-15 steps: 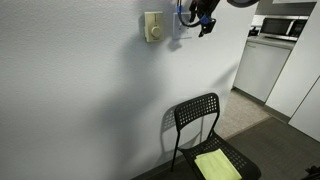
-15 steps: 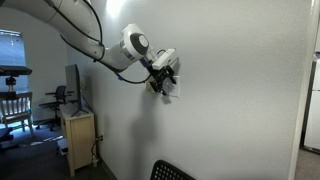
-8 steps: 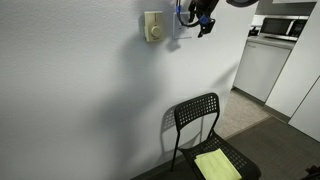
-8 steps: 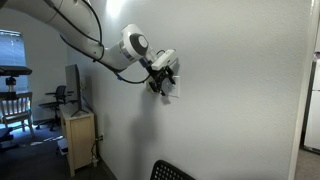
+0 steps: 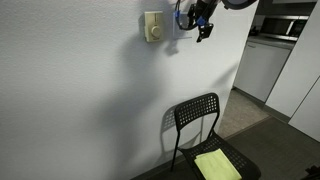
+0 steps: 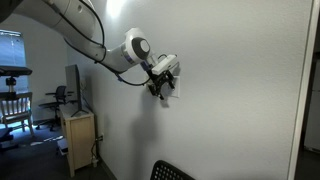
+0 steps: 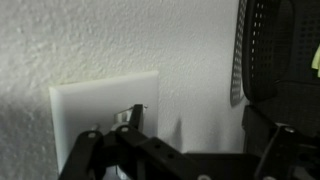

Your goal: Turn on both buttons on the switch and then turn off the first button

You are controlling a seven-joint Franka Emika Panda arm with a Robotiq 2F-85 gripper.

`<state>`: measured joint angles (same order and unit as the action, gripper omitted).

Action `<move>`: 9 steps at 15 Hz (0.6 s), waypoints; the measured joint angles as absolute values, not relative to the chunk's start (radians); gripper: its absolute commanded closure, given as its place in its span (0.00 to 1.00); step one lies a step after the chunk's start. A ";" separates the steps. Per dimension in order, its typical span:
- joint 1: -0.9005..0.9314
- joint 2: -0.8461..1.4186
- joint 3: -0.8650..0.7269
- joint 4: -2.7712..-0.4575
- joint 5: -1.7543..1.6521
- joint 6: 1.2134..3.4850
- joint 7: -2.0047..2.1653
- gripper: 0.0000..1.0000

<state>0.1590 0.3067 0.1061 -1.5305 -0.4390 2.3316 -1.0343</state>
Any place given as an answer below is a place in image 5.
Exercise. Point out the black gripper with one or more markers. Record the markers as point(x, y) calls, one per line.
point(201, 13)

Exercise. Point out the white kitchen base cabinet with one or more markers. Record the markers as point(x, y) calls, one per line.
point(260, 70)

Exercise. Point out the steel microwave oven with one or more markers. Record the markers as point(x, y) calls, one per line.
point(276, 26)

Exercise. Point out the white tall cabinet panel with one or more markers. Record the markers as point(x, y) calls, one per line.
point(300, 73)

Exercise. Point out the yellow-green folded cloth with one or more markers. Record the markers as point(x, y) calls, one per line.
point(216, 166)

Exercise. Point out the beige wall switch box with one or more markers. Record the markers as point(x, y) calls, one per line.
point(153, 26)

